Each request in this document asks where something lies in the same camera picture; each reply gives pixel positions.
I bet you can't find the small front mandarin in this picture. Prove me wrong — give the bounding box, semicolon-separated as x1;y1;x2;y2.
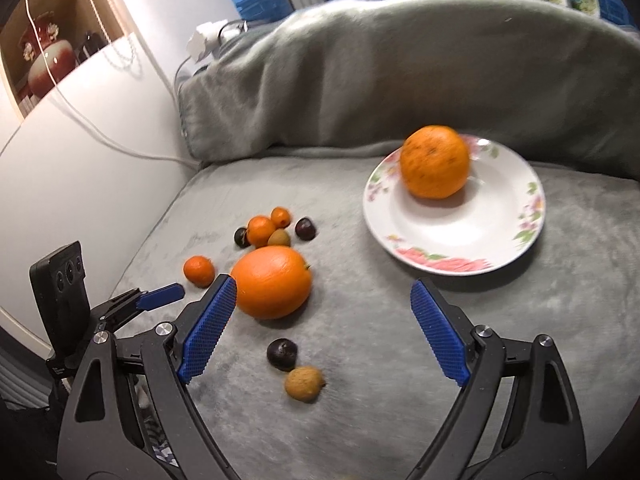
182;255;216;288

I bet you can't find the dark plum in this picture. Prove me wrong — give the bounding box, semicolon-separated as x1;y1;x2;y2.
233;226;252;249
266;338;298;372
295;217;317;242

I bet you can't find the large smooth orange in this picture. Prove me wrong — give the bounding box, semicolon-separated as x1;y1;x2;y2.
231;246;312;321

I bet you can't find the mandarin with stem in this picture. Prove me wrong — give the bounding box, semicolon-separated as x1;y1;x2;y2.
246;216;277;248

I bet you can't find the dark plum front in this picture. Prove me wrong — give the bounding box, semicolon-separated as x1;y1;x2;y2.
266;338;298;372

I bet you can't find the brown longan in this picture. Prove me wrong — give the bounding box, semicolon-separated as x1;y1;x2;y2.
284;366;326;403
267;229;291;247

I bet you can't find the tiny back mandarin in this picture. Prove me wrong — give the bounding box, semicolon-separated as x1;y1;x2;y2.
270;207;292;230

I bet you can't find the brown longan front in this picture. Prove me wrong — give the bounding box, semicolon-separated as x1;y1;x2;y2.
284;366;326;403

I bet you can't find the large speckled orange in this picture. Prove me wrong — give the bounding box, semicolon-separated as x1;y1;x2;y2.
399;125;471;200

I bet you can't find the floral white plate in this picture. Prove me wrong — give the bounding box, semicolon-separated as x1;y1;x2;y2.
362;134;546;276

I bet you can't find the grey fleece blanket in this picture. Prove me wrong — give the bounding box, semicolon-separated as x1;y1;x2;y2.
120;0;639;479

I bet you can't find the white power strip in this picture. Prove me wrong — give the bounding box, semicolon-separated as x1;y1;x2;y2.
186;20;245;62

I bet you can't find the red white vase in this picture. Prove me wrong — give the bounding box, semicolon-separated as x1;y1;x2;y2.
18;12;77;99

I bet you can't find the black camera box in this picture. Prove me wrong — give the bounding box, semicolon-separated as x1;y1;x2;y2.
29;240;90;359

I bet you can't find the white power cable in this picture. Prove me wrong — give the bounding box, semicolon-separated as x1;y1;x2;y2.
22;0;202;168

